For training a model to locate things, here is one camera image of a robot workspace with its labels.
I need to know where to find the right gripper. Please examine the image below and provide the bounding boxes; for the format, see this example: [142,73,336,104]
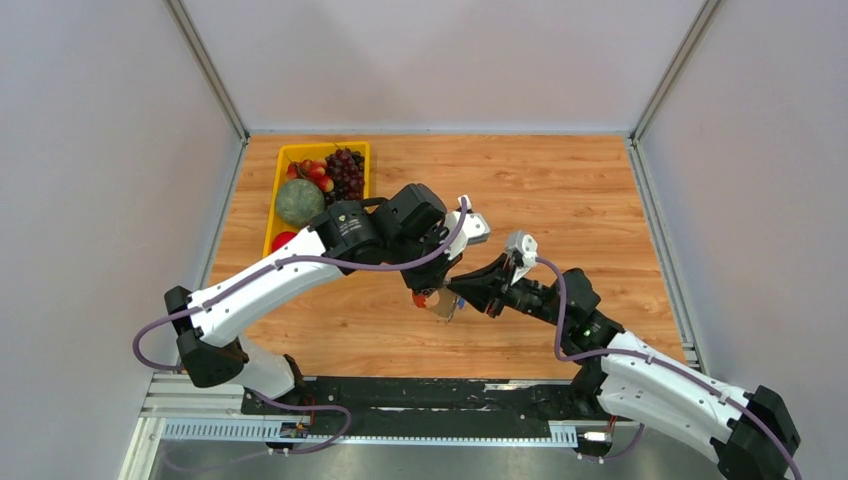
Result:
[447,253,569,329]

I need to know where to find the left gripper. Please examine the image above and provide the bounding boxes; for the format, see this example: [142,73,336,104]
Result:
[386,225,464,297]

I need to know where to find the red handled key organizer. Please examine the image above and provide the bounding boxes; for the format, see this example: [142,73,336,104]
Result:
[412,288,463,324]

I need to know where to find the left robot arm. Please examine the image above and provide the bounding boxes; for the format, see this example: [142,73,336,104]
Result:
[167,184,490,414]

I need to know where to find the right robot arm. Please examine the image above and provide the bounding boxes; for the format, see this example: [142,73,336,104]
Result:
[447,254,802,479]

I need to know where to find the dark purple grapes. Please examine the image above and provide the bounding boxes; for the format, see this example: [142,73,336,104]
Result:
[324,148,365,205]

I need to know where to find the green melon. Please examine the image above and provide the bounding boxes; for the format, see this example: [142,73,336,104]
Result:
[274,179,326,228]

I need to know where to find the red apple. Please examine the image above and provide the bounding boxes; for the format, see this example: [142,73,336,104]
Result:
[270,231,297,252]

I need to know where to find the red peaches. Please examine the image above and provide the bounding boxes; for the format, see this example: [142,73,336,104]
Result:
[285,159,335,193]

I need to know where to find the yellow plastic tray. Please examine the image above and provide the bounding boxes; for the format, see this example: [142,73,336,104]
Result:
[263,141,371,256]

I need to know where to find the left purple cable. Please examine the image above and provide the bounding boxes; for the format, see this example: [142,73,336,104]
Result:
[132,198,473,372]

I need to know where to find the purple cable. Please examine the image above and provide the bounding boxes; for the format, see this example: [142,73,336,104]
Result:
[132,198,473,372]
[535,256,803,480]

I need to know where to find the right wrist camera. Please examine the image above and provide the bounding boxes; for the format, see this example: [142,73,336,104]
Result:
[504,230,538,269]

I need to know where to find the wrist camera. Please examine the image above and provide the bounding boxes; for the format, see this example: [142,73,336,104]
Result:
[443,195,491,260]
[504,230,538,269]

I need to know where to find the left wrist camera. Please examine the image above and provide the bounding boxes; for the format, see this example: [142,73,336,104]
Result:
[443,195,491,260]

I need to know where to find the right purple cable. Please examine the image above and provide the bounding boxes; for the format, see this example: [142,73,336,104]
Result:
[535,256,803,480]

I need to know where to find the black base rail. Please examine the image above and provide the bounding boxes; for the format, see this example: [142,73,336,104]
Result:
[142,374,743,458]

